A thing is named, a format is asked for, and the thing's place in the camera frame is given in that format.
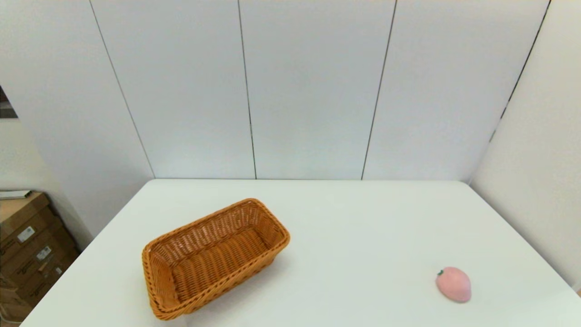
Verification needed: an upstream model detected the orange woven wicker basket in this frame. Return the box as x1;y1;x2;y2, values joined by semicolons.
142;198;291;321

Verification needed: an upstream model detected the pink toy peach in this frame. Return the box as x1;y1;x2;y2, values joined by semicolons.
436;267;472;303

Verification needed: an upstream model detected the dark wall fixture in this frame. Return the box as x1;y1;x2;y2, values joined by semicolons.
0;86;19;119

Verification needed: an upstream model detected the brown cardboard box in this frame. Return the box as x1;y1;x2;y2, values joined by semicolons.
0;214;69;268
0;260;81;322
0;193;51;238
0;236;78;293

